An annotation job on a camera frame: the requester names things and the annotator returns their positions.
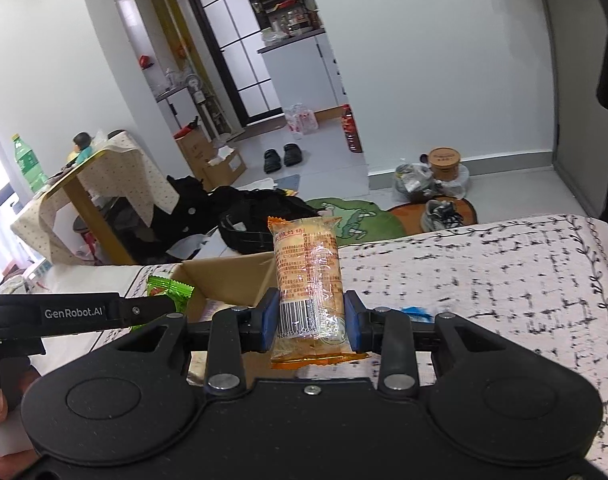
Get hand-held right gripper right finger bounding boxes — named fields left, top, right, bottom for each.
left=344, top=290, right=511, bottom=396

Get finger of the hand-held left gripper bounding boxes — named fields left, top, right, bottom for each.
left=119, top=298, right=178, bottom=329

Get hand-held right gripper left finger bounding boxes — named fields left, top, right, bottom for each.
left=115, top=288, right=281, bottom=396

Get small green candy packet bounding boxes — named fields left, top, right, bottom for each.
left=146, top=275, right=195, bottom=332

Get orange bread packet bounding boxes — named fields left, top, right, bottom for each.
left=267, top=214, right=370, bottom=372

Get blue snack packet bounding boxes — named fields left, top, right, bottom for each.
left=400, top=304, right=435, bottom=324

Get pile of black clothes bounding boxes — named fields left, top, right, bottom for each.
left=150, top=175, right=326, bottom=257

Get green frog rug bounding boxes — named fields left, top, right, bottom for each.
left=303, top=195, right=408, bottom=247

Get white tube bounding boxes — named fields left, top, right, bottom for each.
left=0, top=406, right=36, bottom=462

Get orange round rug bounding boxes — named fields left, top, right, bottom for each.
left=386, top=195, right=480, bottom=237

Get grey floor mat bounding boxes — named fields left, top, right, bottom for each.
left=273, top=173, right=303, bottom=196

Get grey sneakers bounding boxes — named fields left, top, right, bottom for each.
left=420, top=199, right=468, bottom=234

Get printed blanket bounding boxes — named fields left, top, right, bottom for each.
left=86, top=212, right=608, bottom=480

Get wooden table with dotted cloth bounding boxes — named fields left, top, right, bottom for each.
left=10, top=129, right=181, bottom=266

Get green soda bottle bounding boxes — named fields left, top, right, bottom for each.
left=11, top=133, right=49, bottom=194

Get clear trash bag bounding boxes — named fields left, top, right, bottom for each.
left=393, top=162, right=470, bottom=199

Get low brown cardboard box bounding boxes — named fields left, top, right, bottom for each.
left=202, top=145, right=249, bottom=191

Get tall brown cardboard box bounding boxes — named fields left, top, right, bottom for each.
left=173, top=126, right=216, bottom=182

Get small figurine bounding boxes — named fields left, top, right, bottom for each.
left=65, top=132, right=96, bottom=164

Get brown paper bucket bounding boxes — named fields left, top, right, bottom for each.
left=427, top=147, right=464, bottom=181

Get clear plastic bag red print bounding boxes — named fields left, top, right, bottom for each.
left=282, top=103, right=319, bottom=136

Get white standing fan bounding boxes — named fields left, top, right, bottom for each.
left=180, top=73, right=221, bottom=142

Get white kitchen cabinet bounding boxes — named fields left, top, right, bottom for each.
left=256, top=31, right=348, bottom=117

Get black framed glass door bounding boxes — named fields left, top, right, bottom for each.
left=180, top=0, right=286, bottom=132

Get dark chair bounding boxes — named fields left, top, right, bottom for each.
left=533, top=0, right=608, bottom=223

